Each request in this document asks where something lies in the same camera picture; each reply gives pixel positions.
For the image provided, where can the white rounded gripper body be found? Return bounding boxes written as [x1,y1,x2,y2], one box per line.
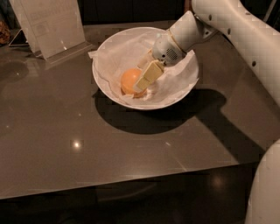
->
[151,34,186,66]

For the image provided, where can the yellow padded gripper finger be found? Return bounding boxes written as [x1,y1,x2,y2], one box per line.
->
[137,50,154,69]
[133,59,165,93]

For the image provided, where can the orange fruit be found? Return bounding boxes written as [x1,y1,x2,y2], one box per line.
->
[121,68,146,98]

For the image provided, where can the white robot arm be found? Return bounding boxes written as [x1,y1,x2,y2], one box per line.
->
[134,0,280,224]

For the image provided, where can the white ceramic bowl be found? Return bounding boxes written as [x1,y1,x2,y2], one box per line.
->
[92,26,200,111]

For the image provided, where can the white crumpled paper liner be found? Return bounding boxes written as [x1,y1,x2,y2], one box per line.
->
[87,31,200,106]

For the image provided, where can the clear acrylic sign holder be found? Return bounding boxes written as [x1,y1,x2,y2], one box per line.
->
[9,0,92,64]

